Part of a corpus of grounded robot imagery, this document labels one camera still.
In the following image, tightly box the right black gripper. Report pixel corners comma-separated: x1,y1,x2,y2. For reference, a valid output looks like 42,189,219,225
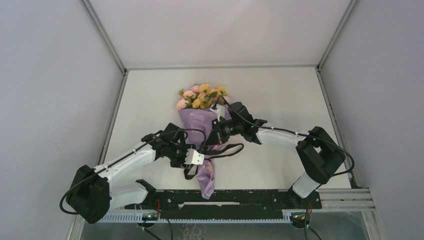
204,118,243,147

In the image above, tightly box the black strap loop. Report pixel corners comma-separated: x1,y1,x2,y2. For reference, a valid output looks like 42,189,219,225
183,143,245,181

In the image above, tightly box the pink purple wrapping paper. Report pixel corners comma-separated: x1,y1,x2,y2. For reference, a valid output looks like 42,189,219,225
178,104,233,200

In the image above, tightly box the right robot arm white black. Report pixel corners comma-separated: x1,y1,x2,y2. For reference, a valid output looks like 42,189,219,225
205,101,353,208

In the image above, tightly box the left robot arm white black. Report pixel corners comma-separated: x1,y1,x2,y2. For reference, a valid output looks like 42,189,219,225
59,123,207,224

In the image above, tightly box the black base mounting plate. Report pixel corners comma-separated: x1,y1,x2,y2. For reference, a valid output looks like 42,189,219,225
137,179,322,217

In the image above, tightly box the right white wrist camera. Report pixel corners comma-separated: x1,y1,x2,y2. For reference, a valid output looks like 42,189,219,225
210,103,226,122

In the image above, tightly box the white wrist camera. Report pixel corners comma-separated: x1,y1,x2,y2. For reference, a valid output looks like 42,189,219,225
210,103,226,122
184,148,205,165

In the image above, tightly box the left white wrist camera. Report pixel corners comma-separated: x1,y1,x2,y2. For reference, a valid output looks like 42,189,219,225
184,148,205,165

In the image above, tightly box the aluminium frame rail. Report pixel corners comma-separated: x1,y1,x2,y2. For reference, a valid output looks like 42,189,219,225
126,64,318,72

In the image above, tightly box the white slotted cable duct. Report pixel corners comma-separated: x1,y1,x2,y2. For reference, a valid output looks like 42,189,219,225
98,211,293,224

